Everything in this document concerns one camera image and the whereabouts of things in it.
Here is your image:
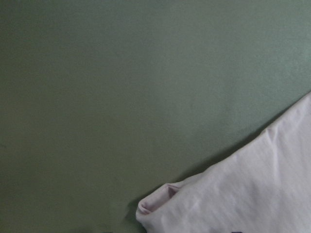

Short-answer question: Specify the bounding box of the pink Snoopy t-shirt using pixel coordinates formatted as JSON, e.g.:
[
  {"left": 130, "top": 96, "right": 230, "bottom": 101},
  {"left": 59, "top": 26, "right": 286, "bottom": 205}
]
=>
[{"left": 136, "top": 94, "right": 311, "bottom": 233}]

